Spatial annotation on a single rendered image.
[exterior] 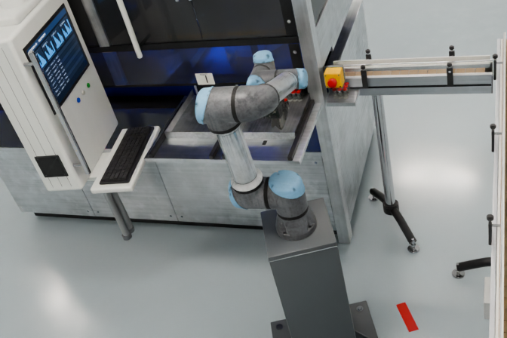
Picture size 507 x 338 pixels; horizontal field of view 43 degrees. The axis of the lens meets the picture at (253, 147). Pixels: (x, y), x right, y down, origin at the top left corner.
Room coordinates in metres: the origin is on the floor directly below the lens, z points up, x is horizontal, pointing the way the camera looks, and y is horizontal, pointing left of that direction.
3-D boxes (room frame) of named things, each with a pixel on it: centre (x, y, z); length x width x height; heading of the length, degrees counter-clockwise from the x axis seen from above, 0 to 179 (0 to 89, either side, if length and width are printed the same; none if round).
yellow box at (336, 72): (2.35, -0.41, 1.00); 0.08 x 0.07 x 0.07; 154
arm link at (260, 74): (2.07, -0.10, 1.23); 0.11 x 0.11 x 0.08; 66
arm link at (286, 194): (1.74, -0.07, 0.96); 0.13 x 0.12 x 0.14; 66
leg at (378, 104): (2.41, -0.60, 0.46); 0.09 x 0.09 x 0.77; 64
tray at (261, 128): (2.35, -0.14, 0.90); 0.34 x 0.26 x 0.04; 154
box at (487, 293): (1.43, -0.67, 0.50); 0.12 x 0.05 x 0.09; 154
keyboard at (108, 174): (2.47, 0.56, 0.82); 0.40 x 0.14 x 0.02; 161
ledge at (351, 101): (2.38, -0.44, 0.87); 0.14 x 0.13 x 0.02; 154
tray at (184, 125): (2.50, 0.17, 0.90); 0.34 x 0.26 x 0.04; 154
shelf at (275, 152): (2.36, 0.05, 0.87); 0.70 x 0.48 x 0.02; 64
